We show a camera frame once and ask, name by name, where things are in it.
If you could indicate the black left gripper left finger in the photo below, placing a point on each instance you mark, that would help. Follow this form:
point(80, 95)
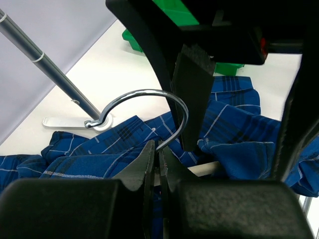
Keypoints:
point(117, 208)

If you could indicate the blue plaid shirt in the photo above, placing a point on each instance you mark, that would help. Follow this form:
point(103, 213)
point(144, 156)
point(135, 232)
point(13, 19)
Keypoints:
point(234, 134)

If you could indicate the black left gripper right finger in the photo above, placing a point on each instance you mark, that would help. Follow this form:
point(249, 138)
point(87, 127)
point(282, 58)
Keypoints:
point(195, 208)

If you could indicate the silver clothes rack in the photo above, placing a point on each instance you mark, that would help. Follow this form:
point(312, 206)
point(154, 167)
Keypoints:
point(17, 37)

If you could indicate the green plastic tray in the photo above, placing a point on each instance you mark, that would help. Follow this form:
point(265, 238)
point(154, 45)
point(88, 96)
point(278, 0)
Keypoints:
point(181, 16)

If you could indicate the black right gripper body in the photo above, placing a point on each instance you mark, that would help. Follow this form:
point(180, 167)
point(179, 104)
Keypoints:
point(232, 31)

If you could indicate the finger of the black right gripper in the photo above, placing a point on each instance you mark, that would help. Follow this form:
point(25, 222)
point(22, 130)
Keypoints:
point(300, 123)
point(192, 81)

